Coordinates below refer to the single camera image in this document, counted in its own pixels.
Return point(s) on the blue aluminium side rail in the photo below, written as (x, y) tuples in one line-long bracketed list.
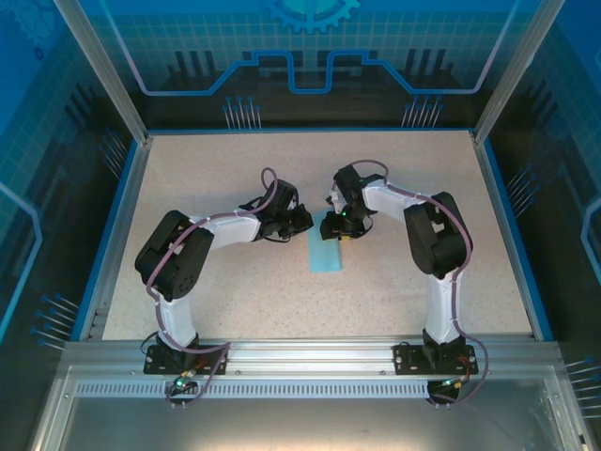
[(512, 235), (120, 235)]

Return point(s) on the grey sheet metal panel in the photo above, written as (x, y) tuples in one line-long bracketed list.
[(300, 427)]

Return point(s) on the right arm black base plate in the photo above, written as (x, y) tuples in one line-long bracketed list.
[(406, 359)]

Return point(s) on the aluminium frame post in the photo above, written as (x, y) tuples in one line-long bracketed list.
[(514, 70), (107, 70)]

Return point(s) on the light blue paper sheet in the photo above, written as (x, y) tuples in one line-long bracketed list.
[(324, 258)]

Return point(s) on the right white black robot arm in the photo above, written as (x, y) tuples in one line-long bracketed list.
[(446, 305)]

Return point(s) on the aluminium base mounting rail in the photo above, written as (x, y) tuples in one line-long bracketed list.
[(310, 357)]

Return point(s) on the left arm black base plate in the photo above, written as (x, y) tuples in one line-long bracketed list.
[(157, 359)]

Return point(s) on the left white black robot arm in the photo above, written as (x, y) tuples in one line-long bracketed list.
[(235, 232)]

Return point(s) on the small circuit board green LED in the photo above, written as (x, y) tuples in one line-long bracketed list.
[(180, 384), (451, 384)]

